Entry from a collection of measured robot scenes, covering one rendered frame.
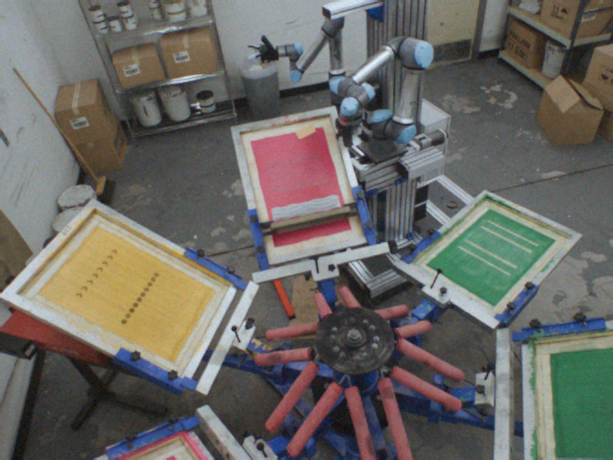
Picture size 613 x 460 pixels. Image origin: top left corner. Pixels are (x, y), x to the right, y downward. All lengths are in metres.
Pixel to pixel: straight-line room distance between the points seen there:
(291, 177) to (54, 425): 2.26
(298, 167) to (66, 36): 3.92
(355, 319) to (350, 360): 0.18
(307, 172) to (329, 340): 1.02
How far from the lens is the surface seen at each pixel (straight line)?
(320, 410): 1.81
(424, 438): 3.09
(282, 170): 2.51
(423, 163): 2.87
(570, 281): 4.00
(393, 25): 2.71
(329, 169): 2.52
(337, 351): 1.80
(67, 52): 6.01
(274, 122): 2.60
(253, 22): 5.81
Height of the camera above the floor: 2.84
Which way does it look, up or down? 43 degrees down
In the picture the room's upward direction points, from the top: 7 degrees counter-clockwise
